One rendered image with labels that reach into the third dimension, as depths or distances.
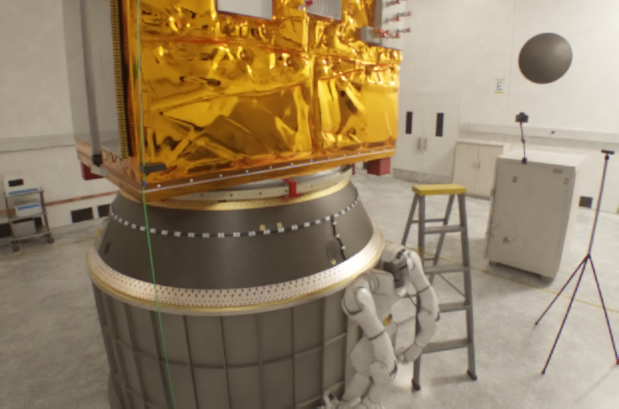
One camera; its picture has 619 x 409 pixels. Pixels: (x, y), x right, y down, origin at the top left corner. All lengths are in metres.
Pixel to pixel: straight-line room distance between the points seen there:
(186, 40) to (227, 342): 1.51
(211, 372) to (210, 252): 0.68
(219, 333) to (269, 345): 0.28
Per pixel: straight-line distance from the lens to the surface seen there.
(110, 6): 1.67
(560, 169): 4.79
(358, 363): 1.85
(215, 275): 1.90
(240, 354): 2.07
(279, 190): 1.91
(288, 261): 1.93
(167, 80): 1.59
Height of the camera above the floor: 2.17
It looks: 12 degrees down
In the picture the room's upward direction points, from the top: straight up
